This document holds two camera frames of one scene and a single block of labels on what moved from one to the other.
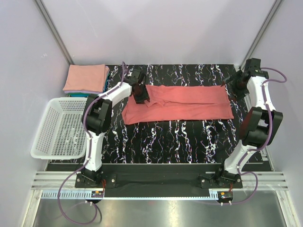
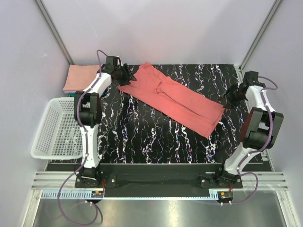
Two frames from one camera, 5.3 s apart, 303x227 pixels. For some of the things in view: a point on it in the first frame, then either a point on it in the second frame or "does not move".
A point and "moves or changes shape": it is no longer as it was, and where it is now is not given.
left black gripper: x=145 y=97 to x=128 y=76
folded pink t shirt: x=85 y=77 does not move
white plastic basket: x=62 y=134 does not move
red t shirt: x=172 y=103 moves or changes shape
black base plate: x=159 y=180 does not move
